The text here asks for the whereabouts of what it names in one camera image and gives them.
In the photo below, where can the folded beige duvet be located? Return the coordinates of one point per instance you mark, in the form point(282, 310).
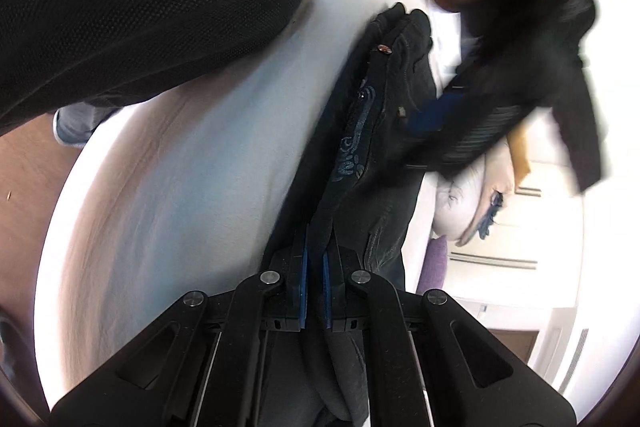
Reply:
point(462, 202)

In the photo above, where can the white bed mattress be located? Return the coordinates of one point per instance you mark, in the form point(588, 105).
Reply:
point(181, 192)

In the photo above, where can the purple pillow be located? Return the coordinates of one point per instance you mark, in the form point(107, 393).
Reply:
point(435, 265)

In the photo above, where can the yellow pillow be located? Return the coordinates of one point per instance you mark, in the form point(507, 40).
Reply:
point(518, 146)

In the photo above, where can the folded blue clothes stack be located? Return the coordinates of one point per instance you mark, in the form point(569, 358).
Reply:
point(495, 205)

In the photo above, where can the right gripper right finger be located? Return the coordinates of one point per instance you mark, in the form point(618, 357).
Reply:
point(428, 361)

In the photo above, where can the black jeans pants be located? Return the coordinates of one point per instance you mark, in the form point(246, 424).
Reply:
point(347, 188)

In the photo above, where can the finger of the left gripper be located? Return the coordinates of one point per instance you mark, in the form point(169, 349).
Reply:
point(434, 116)

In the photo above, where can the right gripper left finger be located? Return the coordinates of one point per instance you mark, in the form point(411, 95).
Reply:
point(200, 363)

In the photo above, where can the grey sneaker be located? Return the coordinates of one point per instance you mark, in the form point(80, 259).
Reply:
point(75, 124)

